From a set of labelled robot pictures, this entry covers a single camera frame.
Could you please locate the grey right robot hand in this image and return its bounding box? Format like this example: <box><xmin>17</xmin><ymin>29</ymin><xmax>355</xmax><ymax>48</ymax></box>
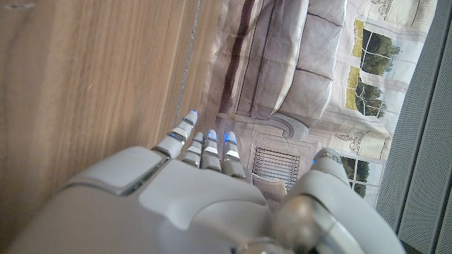
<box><xmin>0</xmin><ymin>109</ymin><xmax>407</xmax><ymax>254</ymax></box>

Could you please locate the printed sofa room backdrop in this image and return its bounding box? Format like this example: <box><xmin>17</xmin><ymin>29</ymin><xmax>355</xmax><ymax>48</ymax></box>
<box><xmin>176</xmin><ymin>0</ymin><xmax>439</xmax><ymax>209</ymax></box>

